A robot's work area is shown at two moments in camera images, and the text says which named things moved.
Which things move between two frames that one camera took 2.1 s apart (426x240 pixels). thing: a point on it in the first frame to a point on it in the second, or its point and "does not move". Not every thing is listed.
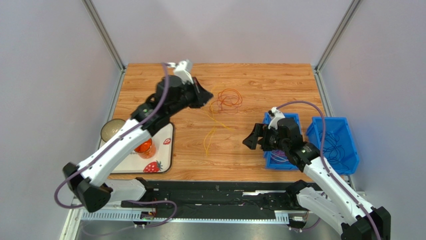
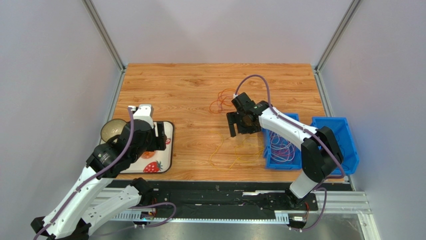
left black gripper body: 191,96 to 160,143
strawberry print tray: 162,161 does not move
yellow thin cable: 208,137 to 238,159
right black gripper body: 262,138 to 240,118
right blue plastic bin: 340,152 does not move
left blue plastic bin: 278,159 does not move
